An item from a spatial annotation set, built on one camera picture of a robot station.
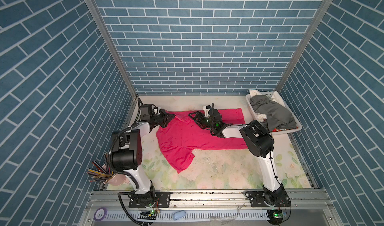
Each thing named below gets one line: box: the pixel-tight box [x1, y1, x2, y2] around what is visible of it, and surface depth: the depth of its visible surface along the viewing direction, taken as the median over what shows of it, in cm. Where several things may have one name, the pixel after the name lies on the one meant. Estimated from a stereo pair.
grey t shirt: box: [250, 95, 297, 132], surface depth 97 cm
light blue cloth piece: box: [173, 210, 187, 221], surface depth 70 cm
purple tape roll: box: [93, 207, 107, 222], surface depth 71 cm
